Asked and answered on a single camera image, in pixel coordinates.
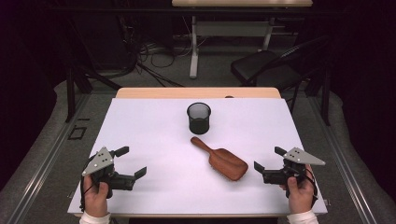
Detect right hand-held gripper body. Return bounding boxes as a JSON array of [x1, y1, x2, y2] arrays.
[[262, 147, 326, 185]]

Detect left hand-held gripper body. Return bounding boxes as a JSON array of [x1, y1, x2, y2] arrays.
[[81, 147, 138, 200]]

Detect brown wooden scoop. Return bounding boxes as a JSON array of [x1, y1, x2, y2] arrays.
[[190, 135, 249, 182]]

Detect black mesh cup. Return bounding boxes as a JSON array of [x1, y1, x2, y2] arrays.
[[186, 102, 212, 135]]

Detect person's right hand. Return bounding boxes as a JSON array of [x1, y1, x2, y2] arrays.
[[279, 166, 316, 215]]

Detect person's left hand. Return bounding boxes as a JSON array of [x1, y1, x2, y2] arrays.
[[83, 174, 110, 217]]

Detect white table mat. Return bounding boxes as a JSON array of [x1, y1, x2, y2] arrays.
[[67, 97, 329, 216]]

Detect black metal stand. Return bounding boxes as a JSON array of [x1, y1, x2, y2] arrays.
[[64, 18, 123, 124]]

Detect black folding chair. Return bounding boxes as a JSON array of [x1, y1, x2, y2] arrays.
[[230, 35, 331, 115]]

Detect wooden table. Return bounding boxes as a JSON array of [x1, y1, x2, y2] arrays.
[[74, 87, 319, 218]]

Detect white-legged desk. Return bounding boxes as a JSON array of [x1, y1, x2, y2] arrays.
[[171, 0, 314, 79]]

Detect left hand-held gripper black cable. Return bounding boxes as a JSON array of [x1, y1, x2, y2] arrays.
[[79, 155, 95, 213]]

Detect hand-held gripper black cable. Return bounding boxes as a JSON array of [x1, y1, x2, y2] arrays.
[[79, 155, 95, 213], [306, 167, 319, 208]]

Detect right hand-held gripper black cable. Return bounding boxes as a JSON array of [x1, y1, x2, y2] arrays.
[[306, 167, 319, 208]]

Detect metal floor rail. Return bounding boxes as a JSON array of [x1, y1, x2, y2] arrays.
[[12, 92, 92, 224], [307, 96, 378, 224]]

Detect tangle of black floor cables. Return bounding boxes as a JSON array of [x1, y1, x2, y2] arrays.
[[120, 15, 206, 88]]

